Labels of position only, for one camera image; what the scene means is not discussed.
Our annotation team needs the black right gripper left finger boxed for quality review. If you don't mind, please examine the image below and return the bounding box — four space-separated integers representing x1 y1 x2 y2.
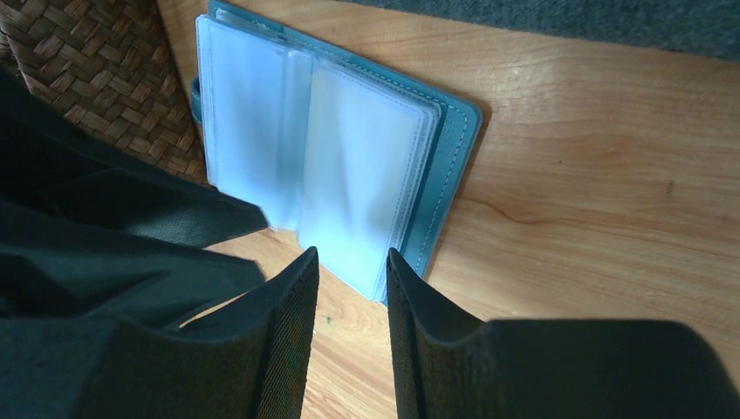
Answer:
1 248 319 418

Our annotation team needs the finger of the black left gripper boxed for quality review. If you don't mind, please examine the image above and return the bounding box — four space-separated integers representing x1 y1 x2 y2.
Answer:
1 202 265 330
1 72 267 248

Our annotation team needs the teal leather card holder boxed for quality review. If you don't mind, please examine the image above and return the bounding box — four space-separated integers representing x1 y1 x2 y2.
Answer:
191 1 483 302

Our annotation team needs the dark grey dotted cloth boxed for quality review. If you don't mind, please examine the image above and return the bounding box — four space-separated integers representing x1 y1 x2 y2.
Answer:
365 0 739 62

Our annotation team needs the woven wicker basket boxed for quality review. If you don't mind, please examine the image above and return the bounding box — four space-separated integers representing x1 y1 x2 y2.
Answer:
1 0 206 183

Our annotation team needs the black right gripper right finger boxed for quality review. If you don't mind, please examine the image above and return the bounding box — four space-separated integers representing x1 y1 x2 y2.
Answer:
387 250 739 418

